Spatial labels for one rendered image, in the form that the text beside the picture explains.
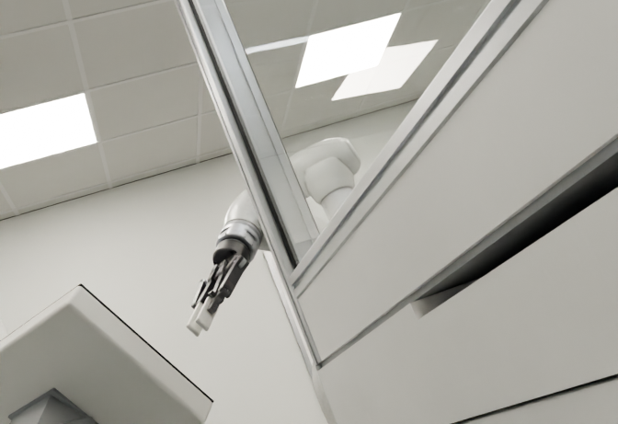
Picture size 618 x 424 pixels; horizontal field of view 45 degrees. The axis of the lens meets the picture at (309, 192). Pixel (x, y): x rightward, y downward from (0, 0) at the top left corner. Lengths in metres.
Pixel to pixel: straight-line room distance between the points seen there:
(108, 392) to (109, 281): 3.58
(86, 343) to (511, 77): 0.87
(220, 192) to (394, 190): 4.29
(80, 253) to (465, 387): 4.30
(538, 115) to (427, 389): 0.41
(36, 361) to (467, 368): 0.80
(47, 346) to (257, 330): 3.57
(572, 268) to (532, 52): 0.17
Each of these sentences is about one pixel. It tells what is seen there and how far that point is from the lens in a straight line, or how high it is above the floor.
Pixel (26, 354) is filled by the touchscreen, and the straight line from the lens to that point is 1.36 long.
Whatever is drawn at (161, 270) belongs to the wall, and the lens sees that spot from 4.90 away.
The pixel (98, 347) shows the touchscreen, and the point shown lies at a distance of 1.27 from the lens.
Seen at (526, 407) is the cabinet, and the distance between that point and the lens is 0.73.
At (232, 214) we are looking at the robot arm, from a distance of 1.65.
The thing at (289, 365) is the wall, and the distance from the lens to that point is 4.81.
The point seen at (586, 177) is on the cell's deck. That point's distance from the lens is 0.59.
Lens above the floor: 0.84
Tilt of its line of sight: 17 degrees up
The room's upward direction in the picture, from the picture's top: 22 degrees counter-clockwise
